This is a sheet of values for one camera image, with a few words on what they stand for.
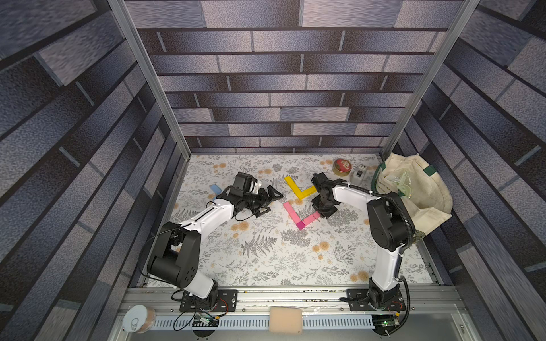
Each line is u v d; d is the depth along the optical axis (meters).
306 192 1.03
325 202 0.82
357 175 1.06
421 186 0.91
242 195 0.70
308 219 0.95
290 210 0.98
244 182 0.70
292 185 1.07
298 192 1.03
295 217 0.95
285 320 0.71
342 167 1.11
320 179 0.82
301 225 0.92
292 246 0.87
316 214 0.93
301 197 1.02
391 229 0.52
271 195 0.77
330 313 0.72
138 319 0.66
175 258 0.44
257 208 0.77
